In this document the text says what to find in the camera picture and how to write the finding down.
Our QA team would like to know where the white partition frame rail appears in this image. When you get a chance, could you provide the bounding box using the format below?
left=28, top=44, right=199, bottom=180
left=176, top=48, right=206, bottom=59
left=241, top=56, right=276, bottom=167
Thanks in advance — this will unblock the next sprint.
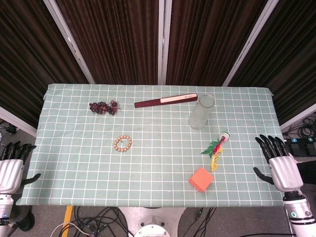
left=0, top=106, right=38, bottom=138
left=279, top=103, right=316, bottom=131

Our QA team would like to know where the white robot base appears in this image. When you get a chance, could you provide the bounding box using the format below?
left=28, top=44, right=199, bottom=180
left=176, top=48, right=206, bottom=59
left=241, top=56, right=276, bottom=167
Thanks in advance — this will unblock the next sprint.
left=118, top=206, right=186, bottom=237

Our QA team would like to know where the black power strip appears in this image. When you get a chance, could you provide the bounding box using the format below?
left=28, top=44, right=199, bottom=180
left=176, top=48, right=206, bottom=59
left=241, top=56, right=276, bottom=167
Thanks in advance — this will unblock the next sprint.
left=283, top=137, right=316, bottom=157

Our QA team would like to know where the colourful feather shuttlecock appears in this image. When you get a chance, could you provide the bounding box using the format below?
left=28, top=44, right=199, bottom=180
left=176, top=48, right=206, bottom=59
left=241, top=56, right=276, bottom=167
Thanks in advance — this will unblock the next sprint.
left=200, top=132, right=231, bottom=173

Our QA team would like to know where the textured clear glass vase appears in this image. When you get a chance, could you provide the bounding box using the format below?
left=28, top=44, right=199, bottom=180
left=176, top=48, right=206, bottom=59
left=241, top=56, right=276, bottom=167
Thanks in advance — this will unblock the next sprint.
left=188, top=94, right=215, bottom=130

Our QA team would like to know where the dark red folded fan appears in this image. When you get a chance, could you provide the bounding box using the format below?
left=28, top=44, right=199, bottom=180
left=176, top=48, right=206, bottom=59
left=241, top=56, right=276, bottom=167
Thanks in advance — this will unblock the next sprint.
left=134, top=92, right=198, bottom=109

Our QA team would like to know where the white partition frame post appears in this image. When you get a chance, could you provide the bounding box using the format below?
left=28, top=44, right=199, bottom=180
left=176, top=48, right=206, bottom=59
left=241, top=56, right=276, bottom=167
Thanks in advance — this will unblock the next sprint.
left=221, top=0, right=280, bottom=87
left=43, top=0, right=96, bottom=84
left=157, top=0, right=173, bottom=86

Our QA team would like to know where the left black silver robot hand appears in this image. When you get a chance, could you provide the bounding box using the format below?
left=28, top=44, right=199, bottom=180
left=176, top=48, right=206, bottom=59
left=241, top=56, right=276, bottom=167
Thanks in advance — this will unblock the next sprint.
left=0, top=142, right=41, bottom=195

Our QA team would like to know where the black floor cable bundle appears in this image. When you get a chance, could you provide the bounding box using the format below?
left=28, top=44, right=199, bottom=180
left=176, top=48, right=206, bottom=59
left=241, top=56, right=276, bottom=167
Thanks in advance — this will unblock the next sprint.
left=182, top=206, right=219, bottom=237
left=73, top=206, right=130, bottom=237

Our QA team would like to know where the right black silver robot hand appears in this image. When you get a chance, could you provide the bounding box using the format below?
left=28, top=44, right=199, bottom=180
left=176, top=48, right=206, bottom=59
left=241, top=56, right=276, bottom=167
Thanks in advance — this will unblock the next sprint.
left=253, top=134, right=304, bottom=193

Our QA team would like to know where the black office chair base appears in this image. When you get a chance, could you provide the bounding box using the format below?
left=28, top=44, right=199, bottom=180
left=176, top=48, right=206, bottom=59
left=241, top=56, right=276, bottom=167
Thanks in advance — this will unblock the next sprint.
left=0, top=118, right=18, bottom=146

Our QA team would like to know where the black coiled cable bundle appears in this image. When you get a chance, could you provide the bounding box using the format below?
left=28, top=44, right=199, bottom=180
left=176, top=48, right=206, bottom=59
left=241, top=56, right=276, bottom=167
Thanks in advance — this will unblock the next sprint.
left=283, top=115, right=316, bottom=139

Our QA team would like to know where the dark red grape bunch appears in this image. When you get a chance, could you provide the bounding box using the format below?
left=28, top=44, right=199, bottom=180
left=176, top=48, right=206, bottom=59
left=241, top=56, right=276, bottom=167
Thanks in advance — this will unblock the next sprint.
left=89, top=100, right=121, bottom=116

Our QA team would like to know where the wooden bead bracelet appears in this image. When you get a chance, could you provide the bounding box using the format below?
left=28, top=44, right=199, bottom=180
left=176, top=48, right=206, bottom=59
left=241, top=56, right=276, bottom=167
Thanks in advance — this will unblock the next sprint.
left=114, top=134, right=133, bottom=153

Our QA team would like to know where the orange cube box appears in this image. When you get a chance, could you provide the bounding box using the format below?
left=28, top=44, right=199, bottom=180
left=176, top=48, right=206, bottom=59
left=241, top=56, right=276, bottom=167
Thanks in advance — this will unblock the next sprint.
left=188, top=167, right=214, bottom=193

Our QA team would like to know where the white floor cable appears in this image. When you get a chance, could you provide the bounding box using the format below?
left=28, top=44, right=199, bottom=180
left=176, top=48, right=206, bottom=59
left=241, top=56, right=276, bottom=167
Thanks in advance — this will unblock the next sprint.
left=50, top=222, right=90, bottom=237

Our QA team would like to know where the green white checked tablecloth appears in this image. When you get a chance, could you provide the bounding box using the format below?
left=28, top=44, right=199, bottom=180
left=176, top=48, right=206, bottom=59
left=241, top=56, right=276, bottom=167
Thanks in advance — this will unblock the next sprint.
left=15, top=83, right=284, bottom=207

